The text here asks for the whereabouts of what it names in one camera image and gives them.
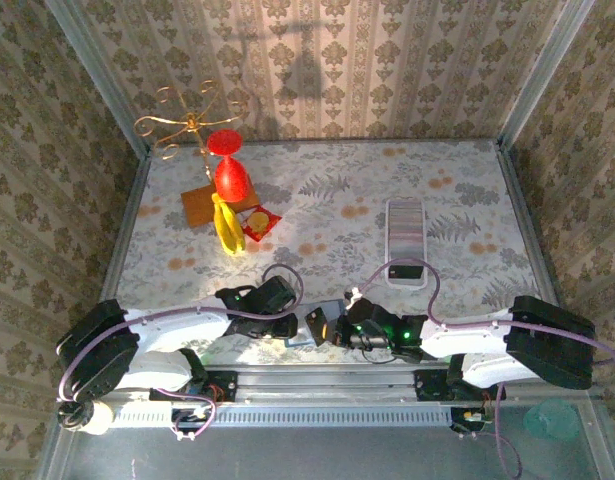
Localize red packet with yellow circle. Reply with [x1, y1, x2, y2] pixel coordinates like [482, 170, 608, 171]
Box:
[240, 204, 283, 245]

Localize red plastic wine glass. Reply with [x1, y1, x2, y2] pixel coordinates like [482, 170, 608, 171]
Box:
[205, 128, 252, 204]

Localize floral tablecloth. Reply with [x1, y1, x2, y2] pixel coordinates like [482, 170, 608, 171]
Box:
[99, 138, 563, 366]

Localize small controller board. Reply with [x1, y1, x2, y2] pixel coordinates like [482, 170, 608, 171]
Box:
[451, 407, 490, 435]
[171, 405, 213, 426]

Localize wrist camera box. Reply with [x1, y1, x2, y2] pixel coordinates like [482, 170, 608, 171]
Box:
[256, 275, 297, 315]
[343, 288, 386, 326]

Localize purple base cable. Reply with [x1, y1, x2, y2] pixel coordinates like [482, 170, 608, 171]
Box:
[156, 387, 221, 442]
[490, 384, 524, 479]

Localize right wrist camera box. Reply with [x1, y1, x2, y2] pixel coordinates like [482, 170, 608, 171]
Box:
[343, 288, 386, 326]

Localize green translucent disc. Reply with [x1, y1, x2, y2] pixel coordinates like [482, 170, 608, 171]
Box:
[522, 399, 582, 442]

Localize credit card stack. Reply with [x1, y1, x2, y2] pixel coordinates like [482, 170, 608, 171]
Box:
[389, 202, 425, 262]

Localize brown wooden board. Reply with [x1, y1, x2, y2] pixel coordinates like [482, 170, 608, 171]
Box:
[180, 182, 261, 229]

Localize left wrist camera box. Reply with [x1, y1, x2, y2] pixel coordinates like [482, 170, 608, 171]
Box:
[256, 275, 297, 315]

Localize yellow toy banana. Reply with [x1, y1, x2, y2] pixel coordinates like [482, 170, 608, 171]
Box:
[210, 192, 247, 257]

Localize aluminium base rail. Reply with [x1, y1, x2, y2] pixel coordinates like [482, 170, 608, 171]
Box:
[106, 363, 604, 404]

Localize white bottle with black cap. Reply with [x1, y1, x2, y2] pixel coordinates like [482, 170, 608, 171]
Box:
[56, 399, 113, 435]

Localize dark credit card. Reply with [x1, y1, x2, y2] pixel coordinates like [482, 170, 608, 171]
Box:
[305, 305, 332, 346]

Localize white slotted cable duct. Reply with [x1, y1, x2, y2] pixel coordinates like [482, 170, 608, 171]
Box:
[109, 403, 453, 429]

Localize gold wire stand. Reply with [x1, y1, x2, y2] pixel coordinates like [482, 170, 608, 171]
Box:
[133, 79, 248, 184]

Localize metal frame post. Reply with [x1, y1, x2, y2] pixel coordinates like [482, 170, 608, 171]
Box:
[42, 0, 153, 159]
[495, 0, 596, 151]

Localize metal table edge rail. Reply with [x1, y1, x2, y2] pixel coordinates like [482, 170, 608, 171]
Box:
[89, 154, 151, 346]
[494, 142, 578, 361]

